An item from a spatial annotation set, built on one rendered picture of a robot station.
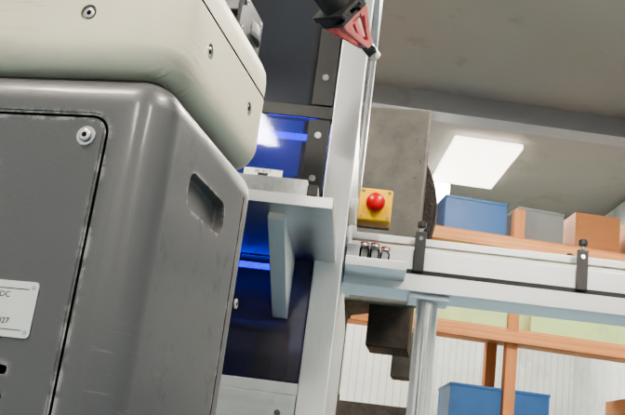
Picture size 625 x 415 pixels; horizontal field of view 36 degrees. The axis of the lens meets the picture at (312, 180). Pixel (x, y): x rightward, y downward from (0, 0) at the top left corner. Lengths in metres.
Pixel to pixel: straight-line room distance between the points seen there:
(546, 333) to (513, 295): 4.91
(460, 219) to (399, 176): 1.77
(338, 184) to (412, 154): 3.30
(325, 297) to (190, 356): 1.22
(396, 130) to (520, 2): 1.43
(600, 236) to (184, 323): 6.70
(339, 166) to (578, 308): 0.60
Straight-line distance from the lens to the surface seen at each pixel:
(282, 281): 1.86
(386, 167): 5.34
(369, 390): 9.04
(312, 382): 1.98
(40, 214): 0.73
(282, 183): 1.67
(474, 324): 6.86
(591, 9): 6.45
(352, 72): 2.16
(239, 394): 1.99
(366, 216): 2.04
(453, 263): 2.14
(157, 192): 0.71
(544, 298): 2.16
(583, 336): 7.13
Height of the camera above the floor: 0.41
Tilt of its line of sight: 18 degrees up
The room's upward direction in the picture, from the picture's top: 8 degrees clockwise
